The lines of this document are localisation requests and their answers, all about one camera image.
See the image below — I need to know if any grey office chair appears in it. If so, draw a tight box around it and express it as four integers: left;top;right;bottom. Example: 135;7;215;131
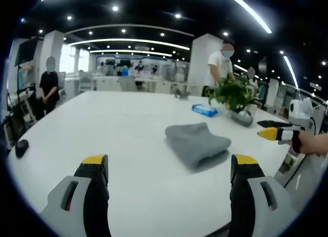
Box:
118;75;138;92

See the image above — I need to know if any person's right hand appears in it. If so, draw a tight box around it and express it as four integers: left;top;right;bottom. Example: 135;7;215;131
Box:
286;131;328;155

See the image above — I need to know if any blue wipes packet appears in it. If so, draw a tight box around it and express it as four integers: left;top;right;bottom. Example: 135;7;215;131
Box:
192;103;219;118

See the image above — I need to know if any small grey object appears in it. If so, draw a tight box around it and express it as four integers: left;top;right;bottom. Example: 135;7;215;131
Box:
174;89;191;100

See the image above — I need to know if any black wall monitor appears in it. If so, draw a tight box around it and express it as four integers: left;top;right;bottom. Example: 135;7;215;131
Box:
14;37;39;67

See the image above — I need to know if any black computer mouse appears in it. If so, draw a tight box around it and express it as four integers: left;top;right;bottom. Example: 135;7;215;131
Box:
14;139;30;159

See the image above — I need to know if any grey towel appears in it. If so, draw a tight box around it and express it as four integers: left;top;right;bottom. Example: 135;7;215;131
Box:
165;122;232;171

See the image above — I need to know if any green potted plant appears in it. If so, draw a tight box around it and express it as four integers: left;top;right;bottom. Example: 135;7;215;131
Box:
206;76;256;112

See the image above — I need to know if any grey plant pot holder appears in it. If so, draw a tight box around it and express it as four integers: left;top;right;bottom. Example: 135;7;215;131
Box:
230;109;254;128

